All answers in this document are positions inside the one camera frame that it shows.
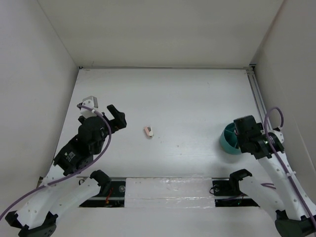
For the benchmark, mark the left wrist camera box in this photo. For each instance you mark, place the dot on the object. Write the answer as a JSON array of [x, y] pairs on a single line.
[[89, 105]]

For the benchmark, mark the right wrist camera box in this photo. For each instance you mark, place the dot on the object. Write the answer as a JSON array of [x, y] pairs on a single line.
[[278, 133]]

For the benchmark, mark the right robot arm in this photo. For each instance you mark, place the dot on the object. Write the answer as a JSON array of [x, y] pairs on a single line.
[[282, 198]]

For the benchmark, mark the pink eraser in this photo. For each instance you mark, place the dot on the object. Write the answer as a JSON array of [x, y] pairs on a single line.
[[149, 132]]

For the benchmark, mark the aluminium side rail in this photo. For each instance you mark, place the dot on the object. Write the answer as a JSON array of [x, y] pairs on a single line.
[[259, 98]]

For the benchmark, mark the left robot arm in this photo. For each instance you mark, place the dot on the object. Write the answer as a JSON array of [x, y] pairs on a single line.
[[37, 212]]

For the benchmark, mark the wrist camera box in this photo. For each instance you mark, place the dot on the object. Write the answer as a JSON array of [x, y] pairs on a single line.
[[278, 133], [89, 105]]

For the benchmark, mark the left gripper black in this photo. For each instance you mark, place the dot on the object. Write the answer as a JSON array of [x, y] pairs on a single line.
[[119, 122]]

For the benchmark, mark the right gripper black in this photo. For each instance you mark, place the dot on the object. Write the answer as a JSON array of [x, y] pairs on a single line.
[[261, 127]]

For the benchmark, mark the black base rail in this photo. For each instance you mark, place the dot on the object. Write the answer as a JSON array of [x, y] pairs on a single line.
[[223, 196]]

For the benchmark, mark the teal round container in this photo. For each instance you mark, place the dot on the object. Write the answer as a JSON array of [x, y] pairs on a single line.
[[228, 140]]

